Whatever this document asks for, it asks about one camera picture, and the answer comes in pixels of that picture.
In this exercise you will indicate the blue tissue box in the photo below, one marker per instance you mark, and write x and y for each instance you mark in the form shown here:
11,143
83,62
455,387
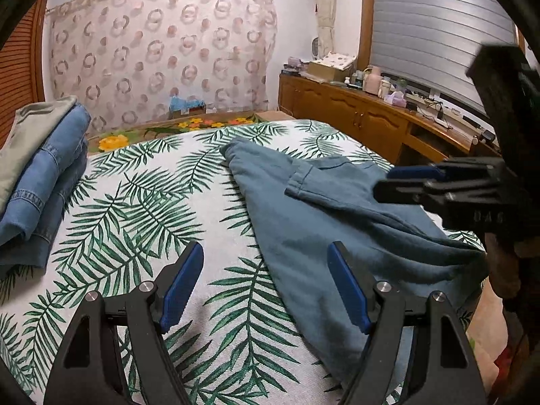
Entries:
185,105

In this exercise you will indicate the palm leaf print bedsheet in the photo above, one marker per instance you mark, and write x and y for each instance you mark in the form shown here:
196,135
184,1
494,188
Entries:
139,202

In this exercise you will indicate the grey window blind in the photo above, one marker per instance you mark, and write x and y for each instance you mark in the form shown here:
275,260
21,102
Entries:
422,29

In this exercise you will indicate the wooden window frame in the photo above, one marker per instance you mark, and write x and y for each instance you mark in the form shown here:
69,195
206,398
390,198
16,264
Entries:
366,17

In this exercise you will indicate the person's right hand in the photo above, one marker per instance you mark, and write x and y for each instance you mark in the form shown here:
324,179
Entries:
502,270

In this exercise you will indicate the pink thermos jug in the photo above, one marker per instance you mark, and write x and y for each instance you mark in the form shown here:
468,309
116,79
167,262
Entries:
373,82

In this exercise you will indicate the cardboard box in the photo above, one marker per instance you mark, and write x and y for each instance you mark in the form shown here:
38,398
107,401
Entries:
325,69

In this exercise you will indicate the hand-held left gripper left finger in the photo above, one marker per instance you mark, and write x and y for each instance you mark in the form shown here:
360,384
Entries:
185,287

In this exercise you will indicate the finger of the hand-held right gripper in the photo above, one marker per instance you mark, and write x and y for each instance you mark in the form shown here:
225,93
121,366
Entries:
400,192
417,172

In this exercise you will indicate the lilac tissue pack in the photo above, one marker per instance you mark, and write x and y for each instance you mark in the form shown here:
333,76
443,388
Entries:
396,99

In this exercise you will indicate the folded grey-green pants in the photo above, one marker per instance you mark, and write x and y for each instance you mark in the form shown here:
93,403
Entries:
25,135

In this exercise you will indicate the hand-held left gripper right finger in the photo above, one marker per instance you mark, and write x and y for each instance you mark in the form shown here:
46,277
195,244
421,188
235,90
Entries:
346,287

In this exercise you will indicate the wooden cabinet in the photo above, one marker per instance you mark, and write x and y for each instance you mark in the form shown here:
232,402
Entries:
337,105

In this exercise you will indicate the circle pattern curtain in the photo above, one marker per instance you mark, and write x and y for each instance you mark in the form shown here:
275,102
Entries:
147,50

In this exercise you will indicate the folded denim jeans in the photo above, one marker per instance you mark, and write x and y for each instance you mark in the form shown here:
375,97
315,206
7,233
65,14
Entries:
46,168

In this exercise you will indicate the wooden louvered wardrobe door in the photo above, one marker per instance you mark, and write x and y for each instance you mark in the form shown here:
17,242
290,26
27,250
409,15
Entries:
21,71

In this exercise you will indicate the teal blue pants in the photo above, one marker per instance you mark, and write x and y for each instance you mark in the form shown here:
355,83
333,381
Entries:
316,240

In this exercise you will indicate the beige curtain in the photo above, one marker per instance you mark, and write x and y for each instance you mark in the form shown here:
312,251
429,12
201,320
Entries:
327,17

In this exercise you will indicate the floral blanket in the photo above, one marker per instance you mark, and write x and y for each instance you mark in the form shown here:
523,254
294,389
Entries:
114,141

